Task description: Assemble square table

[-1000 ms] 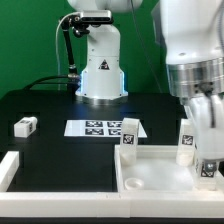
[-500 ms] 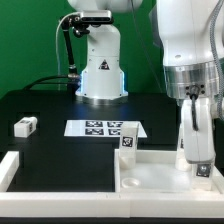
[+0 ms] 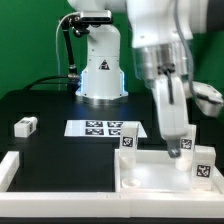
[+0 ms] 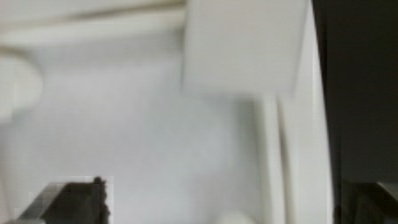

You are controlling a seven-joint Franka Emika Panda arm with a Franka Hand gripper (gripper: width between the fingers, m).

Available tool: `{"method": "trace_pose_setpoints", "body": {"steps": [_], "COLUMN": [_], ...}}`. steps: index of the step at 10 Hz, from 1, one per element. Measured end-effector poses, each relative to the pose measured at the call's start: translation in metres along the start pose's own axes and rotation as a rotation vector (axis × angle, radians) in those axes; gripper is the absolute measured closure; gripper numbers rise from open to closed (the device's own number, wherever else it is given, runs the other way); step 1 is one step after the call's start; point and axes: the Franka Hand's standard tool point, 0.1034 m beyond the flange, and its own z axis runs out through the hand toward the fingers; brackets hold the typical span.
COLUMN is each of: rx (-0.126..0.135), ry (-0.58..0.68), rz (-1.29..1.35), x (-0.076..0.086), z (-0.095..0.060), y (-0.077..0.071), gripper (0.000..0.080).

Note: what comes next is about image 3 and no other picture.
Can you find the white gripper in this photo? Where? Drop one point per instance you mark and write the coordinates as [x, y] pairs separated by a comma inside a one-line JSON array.
[[170, 96]]

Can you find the white square tabletop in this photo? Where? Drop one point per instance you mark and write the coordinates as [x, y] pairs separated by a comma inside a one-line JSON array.
[[154, 171]]

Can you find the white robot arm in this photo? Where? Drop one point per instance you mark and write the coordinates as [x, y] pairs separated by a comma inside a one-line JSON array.
[[161, 30]]

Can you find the white U-shaped fence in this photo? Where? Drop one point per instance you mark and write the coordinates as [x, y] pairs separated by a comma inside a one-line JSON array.
[[102, 204]]

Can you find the white fiducial tag sheet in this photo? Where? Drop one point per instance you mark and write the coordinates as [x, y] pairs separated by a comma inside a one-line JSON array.
[[92, 128]]

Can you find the camera on black mount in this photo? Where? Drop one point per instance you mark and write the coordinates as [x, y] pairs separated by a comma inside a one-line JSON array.
[[80, 21]]

